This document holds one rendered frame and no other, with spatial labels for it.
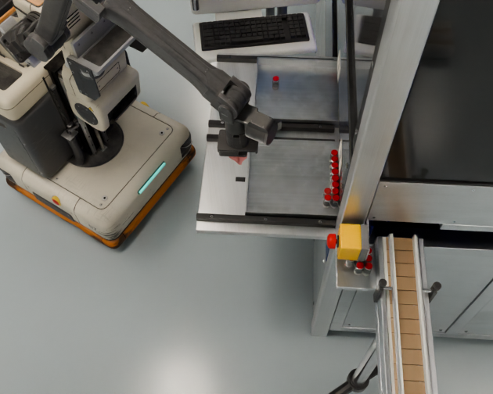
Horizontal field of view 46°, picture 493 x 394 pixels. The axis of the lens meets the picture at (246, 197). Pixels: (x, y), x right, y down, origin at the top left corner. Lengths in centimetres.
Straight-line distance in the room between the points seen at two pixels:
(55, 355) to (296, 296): 102
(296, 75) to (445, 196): 76
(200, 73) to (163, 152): 130
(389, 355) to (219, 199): 64
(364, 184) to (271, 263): 125
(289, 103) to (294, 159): 22
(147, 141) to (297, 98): 91
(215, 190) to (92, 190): 91
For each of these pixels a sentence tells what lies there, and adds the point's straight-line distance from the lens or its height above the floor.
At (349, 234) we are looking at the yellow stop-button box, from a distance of 150.
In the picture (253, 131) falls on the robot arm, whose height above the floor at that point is 127.
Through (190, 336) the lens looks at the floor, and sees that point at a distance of 248.
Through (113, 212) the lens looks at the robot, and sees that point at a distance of 245.
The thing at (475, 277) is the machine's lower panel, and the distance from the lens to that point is 193.
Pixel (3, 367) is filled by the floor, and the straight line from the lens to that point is 264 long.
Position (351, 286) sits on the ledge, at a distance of 161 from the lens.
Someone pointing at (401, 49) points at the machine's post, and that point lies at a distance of 105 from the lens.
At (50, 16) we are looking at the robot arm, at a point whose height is 138.
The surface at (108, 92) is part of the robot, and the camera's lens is 212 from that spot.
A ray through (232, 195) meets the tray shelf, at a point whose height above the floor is 88.
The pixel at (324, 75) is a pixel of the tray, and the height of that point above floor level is 88.
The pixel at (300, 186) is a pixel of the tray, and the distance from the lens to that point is 173.
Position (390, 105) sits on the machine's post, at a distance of 116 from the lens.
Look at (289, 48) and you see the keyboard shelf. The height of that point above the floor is 80.
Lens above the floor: 235
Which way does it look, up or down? 59 degrees down
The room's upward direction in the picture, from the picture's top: 2 degrees counter-clockwise
